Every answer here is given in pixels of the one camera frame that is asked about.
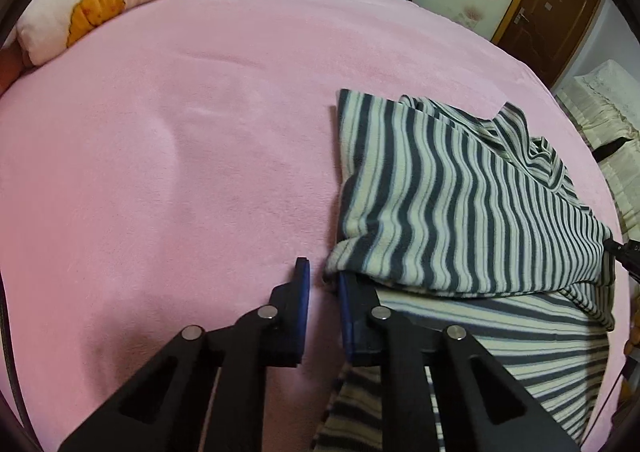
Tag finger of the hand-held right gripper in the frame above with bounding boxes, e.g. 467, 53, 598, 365
604, 239, 640, 284

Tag pink bed blanket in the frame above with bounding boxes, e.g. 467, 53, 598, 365
0, 0, 626, 452

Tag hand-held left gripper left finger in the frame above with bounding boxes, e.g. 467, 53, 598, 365
57, 257, 312, 452

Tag striped long-sleeve shirt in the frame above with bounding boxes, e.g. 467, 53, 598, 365
312, 88, 617, 452

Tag beige lace-covered furniture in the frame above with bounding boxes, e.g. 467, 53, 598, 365
552, 60, 640, 233

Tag brown wooden door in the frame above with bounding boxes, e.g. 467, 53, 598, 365
492, 0, 603, 88

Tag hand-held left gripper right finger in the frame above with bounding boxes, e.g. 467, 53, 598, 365
338, 272, 581, 452

